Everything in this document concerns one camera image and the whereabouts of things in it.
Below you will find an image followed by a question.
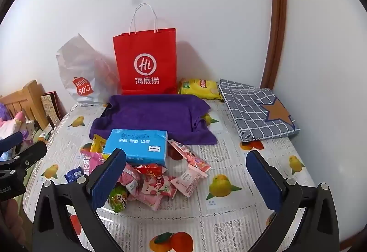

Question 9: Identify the patterned book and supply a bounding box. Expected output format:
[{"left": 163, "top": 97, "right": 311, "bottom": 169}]
[{"left": 40, "top": 91, "right": 67, "bottom": 126}]

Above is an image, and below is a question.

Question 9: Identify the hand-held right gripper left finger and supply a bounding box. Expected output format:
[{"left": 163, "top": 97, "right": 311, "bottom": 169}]
[{"left": 31, "top": 148, "right": 127, "bottom": 252}]

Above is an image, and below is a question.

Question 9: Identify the pale pink snack packet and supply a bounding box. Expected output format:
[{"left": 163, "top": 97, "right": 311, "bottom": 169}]
[{"left": 170, "top": 164, "right": 208, "bottom": 198}]

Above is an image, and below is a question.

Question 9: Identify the purple towel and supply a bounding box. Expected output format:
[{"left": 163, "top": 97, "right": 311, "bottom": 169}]
[{"left": 89, "top": 94, "right": 217, "bottom": 146}]

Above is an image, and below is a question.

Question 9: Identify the yellow chip bag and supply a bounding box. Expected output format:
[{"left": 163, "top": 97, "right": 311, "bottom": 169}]
[{"left": 178, "top": 78, "right": 223, "bottom": 101}]

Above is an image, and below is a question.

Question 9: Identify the fruit print table cover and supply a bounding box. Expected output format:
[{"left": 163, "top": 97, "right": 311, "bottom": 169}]
[{"left": 21, "top": 97, "right": 319, "bottom": 252}]

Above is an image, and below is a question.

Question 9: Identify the brown wooden door frame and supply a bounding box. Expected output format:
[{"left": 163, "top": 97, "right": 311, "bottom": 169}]
[{"left": 259, "top": 0, "right": 288, "bottom": 89}]

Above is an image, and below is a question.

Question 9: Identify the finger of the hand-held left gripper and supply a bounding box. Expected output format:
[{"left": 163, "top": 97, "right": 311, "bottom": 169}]
[
  {"left": 0, "top": 132, "right": 23, "bottom": 153},
  {"left": 0, "top": 141, "right": 48, "bottom": 175}
]

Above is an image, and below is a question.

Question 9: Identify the red white strawberry snack packet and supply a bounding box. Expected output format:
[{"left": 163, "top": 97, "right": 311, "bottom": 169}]
[{"left": 138, "top": 173, "right": 178, "bottom": 198}]

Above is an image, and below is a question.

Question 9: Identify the pink stick snack packet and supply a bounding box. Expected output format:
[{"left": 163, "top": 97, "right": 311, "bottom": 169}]
[{"left": 168, "top": 139, "right": 211, "bottom": 172}]

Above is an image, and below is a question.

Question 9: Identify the grey checked folded cloth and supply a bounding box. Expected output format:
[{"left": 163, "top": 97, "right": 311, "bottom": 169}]
[{"left": 217, "top": 78, "right": 300, "bottom": 143}]

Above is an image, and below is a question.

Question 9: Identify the yellow triangle snack packet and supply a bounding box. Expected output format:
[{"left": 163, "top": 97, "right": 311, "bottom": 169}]
[{"left": 90, "top": 134, "right": 107, "bottom": 153}]

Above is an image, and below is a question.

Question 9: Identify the person's left hand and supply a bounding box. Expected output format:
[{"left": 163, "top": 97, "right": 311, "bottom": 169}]
[{"left": 0, "top": 199, "right": 25, "bottom": 244}]

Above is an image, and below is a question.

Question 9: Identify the plain pink snack packet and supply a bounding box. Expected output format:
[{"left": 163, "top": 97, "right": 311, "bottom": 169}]
[{"left": 143, "top": 195, "right": 164, "bottom": 211}]

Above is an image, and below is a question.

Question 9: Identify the pink plush toy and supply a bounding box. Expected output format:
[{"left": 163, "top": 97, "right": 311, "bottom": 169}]
[{"left": 0, "top": 103, "right": 35, "bottom": 149}]

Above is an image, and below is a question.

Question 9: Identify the green snack packet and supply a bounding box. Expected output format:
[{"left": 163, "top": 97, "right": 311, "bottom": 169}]
[{"left": 107, "top": 185, "right": 128, "bottom": 214}]

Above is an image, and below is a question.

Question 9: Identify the pink printed snack packet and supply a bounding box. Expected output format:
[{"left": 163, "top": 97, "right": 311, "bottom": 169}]
[{"left": 119, "top": 164, "right": 142, "bottom": 192}]

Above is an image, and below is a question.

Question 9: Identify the wooden headboard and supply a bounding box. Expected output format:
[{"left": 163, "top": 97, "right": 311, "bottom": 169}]
[{"left": 0, "top": 79, "right": 49, "bottom": 130}]

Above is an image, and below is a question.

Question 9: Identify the blue tissue pack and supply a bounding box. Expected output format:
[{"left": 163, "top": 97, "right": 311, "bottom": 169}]
[{"left": 102, "top": 129, "right": 168, "bottom": 166}]

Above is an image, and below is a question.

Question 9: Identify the small blue snack packet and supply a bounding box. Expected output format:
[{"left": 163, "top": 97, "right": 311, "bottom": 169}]
[{"left": 64, "top": 165, "right": 89, "bottom": 184}]

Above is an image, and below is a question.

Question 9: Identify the white plastic bag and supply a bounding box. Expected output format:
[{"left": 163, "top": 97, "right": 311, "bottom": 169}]
[{"left": 56, "top": 33, "right": 121, "bottom": 107}]

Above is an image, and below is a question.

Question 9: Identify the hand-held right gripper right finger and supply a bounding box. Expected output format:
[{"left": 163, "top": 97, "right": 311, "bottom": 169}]
[{"left": 246, "top": 149, "right": 340, "bottom": 252}]

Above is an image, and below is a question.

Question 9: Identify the red paper bag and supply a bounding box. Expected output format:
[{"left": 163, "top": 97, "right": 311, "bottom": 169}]
[{"left": 113, "top": 3, "right": 177, "bottom": 95}]

